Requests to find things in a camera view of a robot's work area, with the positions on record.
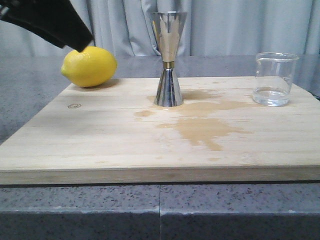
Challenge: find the light wooden cutting board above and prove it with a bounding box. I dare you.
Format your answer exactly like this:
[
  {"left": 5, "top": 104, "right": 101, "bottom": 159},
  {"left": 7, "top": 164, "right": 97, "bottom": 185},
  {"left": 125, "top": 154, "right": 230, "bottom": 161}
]
[{"left": 0, "top": 76, "right": 320, "bottom": 185}]

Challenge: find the grey curtain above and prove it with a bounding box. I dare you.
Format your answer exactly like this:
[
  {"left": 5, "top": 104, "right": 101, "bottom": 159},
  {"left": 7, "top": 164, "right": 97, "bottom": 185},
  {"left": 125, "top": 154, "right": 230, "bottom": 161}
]
[{"left": 0, "top": 0, "right": 320, "bottom": 57}]

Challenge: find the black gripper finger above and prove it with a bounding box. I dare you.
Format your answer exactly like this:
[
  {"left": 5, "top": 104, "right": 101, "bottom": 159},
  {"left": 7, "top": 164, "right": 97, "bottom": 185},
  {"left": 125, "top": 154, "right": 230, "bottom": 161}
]
[{"left": 0, "top": 0, "right": 94, "bottom": 52}]

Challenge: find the steel cocktail jigger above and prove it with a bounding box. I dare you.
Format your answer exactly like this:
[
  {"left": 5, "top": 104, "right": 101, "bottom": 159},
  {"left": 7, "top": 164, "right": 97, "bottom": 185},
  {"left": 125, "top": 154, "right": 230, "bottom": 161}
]
[{"left": 150, "top": 11, "right": 187, "bottom": 107}]

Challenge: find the clear glass beaker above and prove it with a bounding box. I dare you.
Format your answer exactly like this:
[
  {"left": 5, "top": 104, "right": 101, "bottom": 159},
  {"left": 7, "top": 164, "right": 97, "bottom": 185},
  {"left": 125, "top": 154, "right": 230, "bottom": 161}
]
[{"left": 252, "top": 52, "right": 300, "bottom": 107}]

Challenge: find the yellow lemon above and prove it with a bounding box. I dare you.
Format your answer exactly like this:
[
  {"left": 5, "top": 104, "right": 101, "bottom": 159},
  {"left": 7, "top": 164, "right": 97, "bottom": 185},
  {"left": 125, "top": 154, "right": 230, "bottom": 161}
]
[{"left": 60, "top": 46, "right": 118, "bottom": 88}]

